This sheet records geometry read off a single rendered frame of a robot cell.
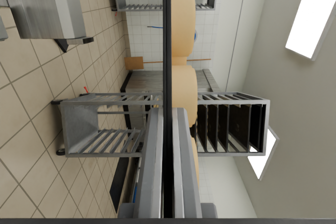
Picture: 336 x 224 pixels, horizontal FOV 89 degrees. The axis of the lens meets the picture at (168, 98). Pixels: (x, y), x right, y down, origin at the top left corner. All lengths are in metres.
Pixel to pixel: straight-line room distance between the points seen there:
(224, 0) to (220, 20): 0.39
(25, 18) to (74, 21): 0.05
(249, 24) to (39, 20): 4.38
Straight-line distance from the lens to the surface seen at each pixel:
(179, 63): 0.19
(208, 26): 4.22
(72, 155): 1.73
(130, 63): 4.12
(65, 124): 1.66
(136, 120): 3.99
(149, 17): 4.12
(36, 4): 0.24
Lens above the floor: 1.00
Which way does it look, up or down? level
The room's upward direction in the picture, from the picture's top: 90 degrees clockwise
